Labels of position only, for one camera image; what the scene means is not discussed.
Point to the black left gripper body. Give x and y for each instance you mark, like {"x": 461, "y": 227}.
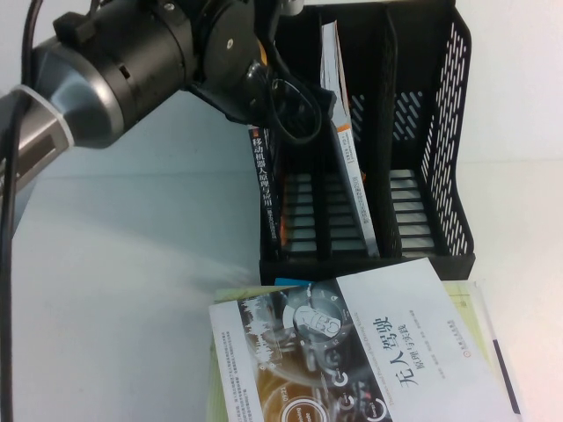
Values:
{"x": 233, "y": 53}

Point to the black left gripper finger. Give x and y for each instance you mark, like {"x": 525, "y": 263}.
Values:
{"x": 321, "y": 103}

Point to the white book with orange spine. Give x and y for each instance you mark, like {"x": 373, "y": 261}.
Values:
{"x": 341, "y": 66}

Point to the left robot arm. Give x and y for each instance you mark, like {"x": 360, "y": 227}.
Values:
{"x": 132, "y": 53}

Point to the black mesh book stand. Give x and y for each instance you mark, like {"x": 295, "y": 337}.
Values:
{"x": 378, "y": 154}

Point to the black robotics book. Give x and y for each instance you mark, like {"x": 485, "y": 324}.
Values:
{"x": 264, "y": 184}

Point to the blue book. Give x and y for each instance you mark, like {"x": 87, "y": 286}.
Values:
{"x": 290, "y": 282}

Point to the pale green book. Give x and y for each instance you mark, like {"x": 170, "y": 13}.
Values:
{"x": 237, "y": 293}

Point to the white autonomous driving book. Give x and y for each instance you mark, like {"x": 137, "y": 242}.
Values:
{"x": 396, "y": 307}

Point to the white book with purple stripe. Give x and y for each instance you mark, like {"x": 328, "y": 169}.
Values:
{"x": 510, "y": 373}

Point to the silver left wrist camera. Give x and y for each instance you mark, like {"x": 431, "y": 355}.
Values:
{"x": 291, "y": 6}

